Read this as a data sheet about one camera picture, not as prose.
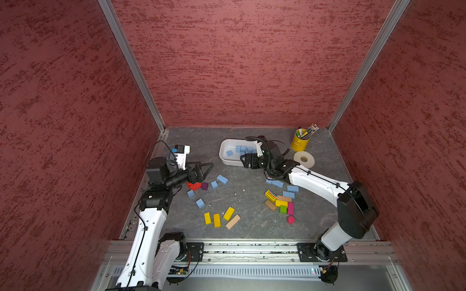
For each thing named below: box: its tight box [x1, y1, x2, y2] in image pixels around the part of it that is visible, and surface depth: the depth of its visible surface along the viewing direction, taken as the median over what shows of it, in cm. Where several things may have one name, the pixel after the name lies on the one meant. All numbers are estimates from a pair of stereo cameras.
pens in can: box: [295, 123, 320, 141], surface depth 102 cm
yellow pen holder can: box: [291, 127, 312, 153], surface depth 106 cm
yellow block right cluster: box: [274, 199, 289, 208], surface depth 89 cm
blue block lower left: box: [195, 198, 206, 210], surface depth 87 cm
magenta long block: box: [287, 201, 295, 216], surface depth 88 cm
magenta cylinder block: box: [287, 215, 296, 225], surface depth 84 cm
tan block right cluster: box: [276, 195, 292, 202], surface depth 91 cm
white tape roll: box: [293, 150, 315, 169], surface depth 107 cm
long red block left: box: [186, 181, 203, 191], surface depth 94 cm
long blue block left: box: [216, 173, 229, 185], surface depth 97 cm
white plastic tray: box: [218, 138, 257, 167], surface depth 109 cm
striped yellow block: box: [264, 189, 278, 203], surface depth 90 cm
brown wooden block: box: [264, 199, 278, 212], surface depth 89 cm
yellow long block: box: [223, 206, 235, 222], surface depth 86 cm
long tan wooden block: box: [225, 214, 241, 230], surface depth 83 cm
